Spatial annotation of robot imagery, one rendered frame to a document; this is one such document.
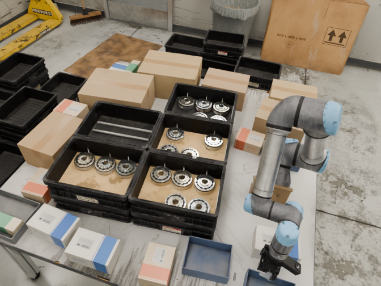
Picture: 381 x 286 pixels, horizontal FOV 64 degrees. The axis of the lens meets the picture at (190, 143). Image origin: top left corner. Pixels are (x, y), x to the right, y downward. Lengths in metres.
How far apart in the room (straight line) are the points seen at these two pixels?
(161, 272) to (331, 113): 0.90
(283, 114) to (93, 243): 0.95
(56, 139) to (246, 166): 1.07
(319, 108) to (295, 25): 3.05
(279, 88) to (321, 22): 2.07
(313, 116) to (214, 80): 1.13
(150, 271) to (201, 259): 0.24
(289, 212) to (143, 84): 1.23
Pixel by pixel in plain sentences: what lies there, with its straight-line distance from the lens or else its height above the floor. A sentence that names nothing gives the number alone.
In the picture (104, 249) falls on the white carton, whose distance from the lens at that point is 1.42.
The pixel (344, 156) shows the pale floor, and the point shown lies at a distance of 3.18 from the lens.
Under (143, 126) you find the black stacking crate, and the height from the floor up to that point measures 0.83.
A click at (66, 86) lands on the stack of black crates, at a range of 3.02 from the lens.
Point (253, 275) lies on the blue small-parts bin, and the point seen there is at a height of 0.72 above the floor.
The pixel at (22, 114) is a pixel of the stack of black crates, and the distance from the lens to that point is 2.64.
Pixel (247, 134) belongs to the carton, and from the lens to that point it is 1.88.
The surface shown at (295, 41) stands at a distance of 4.18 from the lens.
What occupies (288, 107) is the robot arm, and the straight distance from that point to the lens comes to 1.14.
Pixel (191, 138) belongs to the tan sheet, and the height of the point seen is 0.83.
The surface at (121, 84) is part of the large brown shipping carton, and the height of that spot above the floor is 0.90.
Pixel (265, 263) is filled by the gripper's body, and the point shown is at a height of 0.89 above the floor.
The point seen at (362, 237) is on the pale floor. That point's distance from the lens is 2.69.
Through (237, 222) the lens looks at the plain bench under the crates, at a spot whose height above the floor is 0.70.
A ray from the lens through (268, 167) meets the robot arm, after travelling 1.18.
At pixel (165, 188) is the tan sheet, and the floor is 0.83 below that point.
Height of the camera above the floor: 2.05
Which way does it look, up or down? 46 degrees down
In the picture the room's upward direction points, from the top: 4 degrees clockwise
